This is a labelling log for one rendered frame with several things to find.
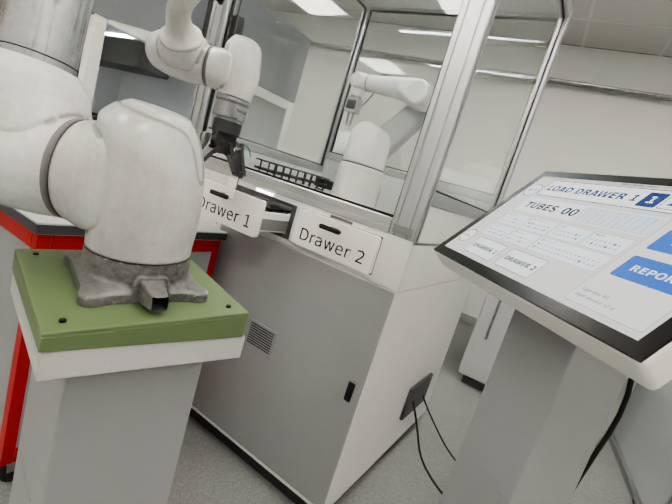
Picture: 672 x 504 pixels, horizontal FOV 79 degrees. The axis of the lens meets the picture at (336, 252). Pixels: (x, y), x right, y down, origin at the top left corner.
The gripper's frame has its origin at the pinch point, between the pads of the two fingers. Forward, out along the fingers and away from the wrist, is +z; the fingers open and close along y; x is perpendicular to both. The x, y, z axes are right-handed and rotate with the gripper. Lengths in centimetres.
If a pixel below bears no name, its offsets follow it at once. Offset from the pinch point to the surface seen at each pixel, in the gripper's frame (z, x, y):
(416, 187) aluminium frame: -18, -48, 25
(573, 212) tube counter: -20, -86, 3
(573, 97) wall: -145, -36, 353
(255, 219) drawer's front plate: 4.0, -10.4, 8.7
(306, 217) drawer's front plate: 0.2, -17.4, 23.0
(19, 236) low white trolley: 21.8, 23.4, -34.1
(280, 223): 4.6, -9.9, 21.0
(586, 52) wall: -185, -32, 352
